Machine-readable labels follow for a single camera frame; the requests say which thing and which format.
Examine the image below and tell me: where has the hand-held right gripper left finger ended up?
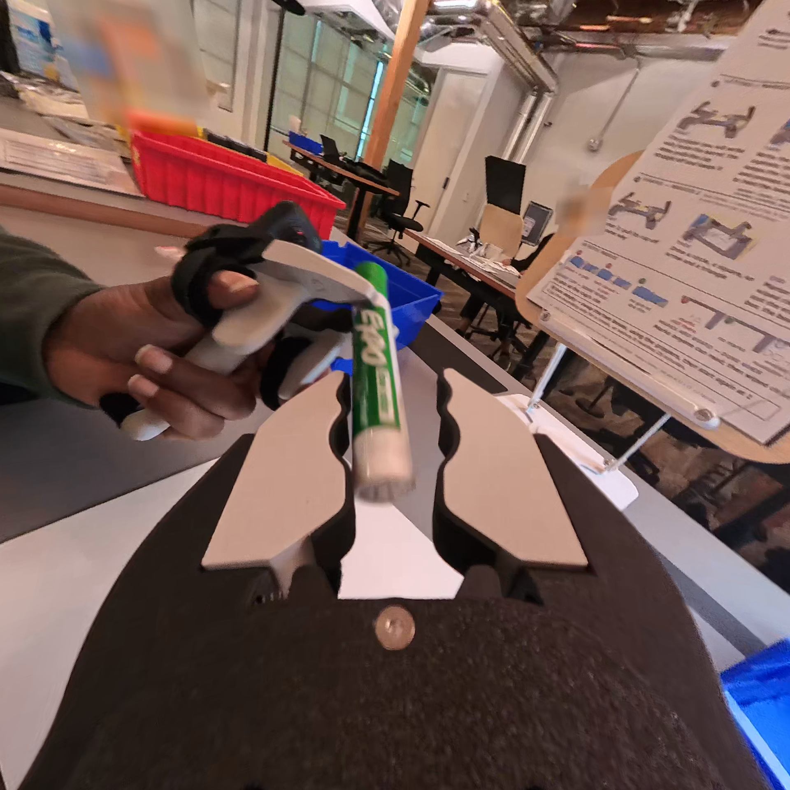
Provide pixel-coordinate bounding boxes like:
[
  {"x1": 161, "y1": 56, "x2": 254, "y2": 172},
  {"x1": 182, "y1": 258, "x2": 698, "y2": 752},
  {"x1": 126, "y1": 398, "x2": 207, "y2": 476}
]
[{"x1": 202, "y1": 371, "x2": 359, "y2": 572}]

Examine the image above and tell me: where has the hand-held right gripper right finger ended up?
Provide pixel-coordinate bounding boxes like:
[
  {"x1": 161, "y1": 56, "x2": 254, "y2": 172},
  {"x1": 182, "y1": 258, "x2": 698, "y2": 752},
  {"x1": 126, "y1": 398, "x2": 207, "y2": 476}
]
[{"x1": 430, "y1": 367, "x2": 591, "y2": 575}]

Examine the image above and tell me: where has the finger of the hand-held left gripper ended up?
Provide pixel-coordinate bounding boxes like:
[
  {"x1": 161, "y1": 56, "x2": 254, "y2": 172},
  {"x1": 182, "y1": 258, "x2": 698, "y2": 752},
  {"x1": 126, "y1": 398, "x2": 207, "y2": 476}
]
[
  {"x1": 263, "y1": 241, "x2": 391, "y2": 309},
  {"x1": 279, "y1": 328, "x2": 361, "y2": 402}
]

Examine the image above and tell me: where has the green dry-erase marker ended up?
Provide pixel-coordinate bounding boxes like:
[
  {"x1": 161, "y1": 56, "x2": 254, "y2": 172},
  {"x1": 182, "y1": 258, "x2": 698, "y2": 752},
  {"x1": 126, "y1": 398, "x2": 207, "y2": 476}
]
[{"x1": 350, "y1": 262, "x2": 416, "y2": 502}]

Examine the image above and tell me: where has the blue plastic bin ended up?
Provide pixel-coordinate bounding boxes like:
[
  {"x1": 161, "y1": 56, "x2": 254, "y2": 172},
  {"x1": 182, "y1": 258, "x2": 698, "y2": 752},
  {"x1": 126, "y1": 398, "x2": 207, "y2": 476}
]
[
  {"x1": 720, "y1": 640, "x2": 790, "y2": 790},
  {"x1": 309, "y1": 239, "x2": 444, "y2": 375}
]

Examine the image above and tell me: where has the white whiteboard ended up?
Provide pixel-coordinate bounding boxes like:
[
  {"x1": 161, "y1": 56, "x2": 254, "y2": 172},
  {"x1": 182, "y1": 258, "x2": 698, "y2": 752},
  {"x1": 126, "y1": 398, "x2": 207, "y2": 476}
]
[{"x1": 0, "y1": 460, "x2": 467, "y2": 790}]

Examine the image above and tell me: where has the person's left forearm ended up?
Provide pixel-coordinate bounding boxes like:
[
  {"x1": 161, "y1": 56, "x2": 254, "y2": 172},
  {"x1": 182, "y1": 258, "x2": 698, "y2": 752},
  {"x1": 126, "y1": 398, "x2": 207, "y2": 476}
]
[{"x1": 0, "y1": 232, "x2": 106, "y2": 402}]

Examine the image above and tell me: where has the person's left hand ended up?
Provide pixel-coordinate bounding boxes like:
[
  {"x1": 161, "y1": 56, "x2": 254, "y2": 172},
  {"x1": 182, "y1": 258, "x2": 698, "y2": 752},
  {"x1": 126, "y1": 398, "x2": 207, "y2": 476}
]
[{"x1": 44, "y1": 266, "x2": 307, "y2": 443}]

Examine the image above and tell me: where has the red plastic bin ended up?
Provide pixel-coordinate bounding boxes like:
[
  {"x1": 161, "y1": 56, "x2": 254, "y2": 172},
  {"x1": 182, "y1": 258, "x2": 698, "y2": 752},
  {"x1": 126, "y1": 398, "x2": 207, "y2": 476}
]
[{"x1": 130, "y1": 128, "x2": 348, "y2": 242}]

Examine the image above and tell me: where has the wooden desk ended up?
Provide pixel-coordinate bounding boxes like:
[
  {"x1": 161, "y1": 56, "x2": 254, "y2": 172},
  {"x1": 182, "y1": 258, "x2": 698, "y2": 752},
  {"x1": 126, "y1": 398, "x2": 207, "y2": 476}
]
[{"x1": 284, "y1": 139, "x2": 398, "y2": 242}]

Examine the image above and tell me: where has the black office chair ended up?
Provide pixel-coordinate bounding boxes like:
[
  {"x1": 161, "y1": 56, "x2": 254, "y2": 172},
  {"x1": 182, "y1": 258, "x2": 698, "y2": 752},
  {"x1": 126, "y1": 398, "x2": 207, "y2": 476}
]
[
  {"x1": 368, "y1": 158, "x2": 430, "y2": 266},
  {"x1": 463, "y1": 155, "x2": 556, "y2": 353}
]

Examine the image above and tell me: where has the printed paper sheet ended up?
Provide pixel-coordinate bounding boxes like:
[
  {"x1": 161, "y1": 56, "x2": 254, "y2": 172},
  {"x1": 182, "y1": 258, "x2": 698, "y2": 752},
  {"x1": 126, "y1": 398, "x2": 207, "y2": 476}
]
[{"x1": 0, "y1": 128, "x2": 143, "y2": 198}]

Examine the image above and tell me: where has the printed instruction sheet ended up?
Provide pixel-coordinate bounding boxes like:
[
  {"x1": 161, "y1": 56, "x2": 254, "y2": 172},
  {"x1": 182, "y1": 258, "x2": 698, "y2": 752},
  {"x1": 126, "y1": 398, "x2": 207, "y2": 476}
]
[{"x1": 531, "y1": 0, "x2": 790, "y2": 445}]

